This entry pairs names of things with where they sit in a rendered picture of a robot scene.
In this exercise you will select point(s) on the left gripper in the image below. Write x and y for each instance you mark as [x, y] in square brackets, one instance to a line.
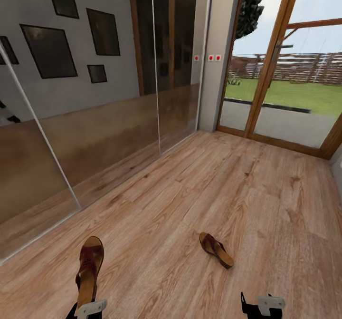
[92, 316]

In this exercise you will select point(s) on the door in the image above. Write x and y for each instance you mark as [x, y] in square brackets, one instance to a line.
[283, 83]

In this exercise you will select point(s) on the sandal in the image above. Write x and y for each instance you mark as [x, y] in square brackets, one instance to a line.
[91, 259]
[211, 247]

